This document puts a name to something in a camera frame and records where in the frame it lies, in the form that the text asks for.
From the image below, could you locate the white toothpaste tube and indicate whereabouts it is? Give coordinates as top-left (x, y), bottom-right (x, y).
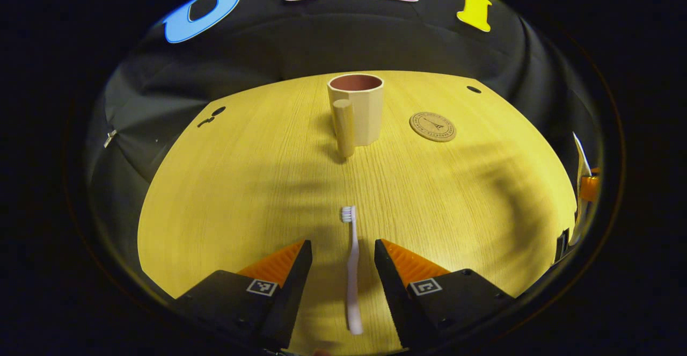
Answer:
top-left (571, 132), bottom-right (592, 185)

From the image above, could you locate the round brown coaster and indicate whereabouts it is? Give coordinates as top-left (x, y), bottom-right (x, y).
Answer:
top-left (409, 112), bottom-right (457, 143)

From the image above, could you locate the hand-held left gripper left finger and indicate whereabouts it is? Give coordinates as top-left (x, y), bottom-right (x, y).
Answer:
top-left (171, 239), bottom-right (313, 351)

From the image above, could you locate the white toothbrush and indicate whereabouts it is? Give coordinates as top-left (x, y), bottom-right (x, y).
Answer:
top-left (341, 206), bottom-right (364, 336)

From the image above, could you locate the beige cup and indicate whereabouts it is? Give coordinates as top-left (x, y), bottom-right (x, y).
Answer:
top-left (327, 73), bottom-right (385, 158)

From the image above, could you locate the black backdrop cloth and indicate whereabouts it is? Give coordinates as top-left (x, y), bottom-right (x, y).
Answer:
top-left (86, 0), bottom-right (604, 303)

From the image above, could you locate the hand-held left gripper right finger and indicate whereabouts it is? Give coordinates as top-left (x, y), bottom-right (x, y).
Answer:
top-left (374, 238), bottom-right (517, 350)

